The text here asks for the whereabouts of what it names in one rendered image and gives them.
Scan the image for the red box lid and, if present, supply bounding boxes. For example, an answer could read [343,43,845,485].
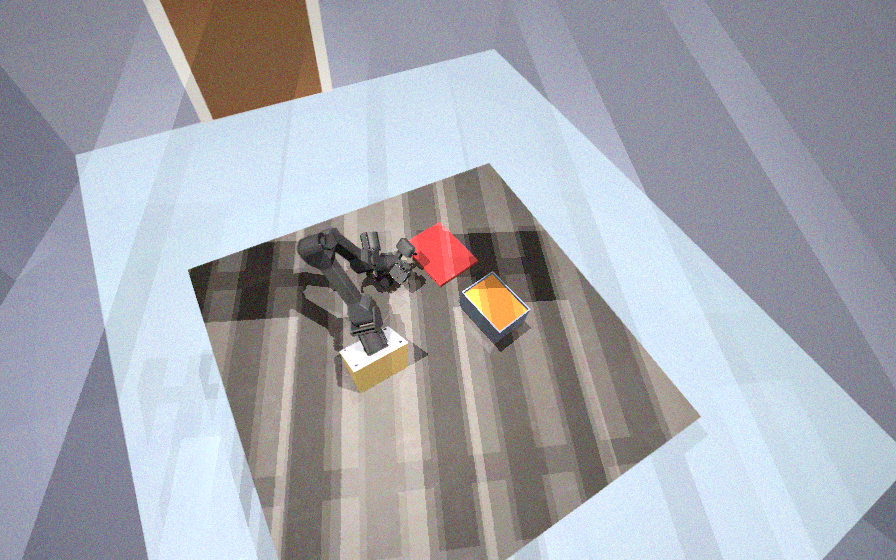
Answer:
[409,222,478,287]

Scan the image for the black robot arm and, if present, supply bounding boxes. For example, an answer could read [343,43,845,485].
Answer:
[296,228,411,356]

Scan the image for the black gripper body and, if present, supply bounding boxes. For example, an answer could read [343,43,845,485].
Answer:
[375,238,415,288]

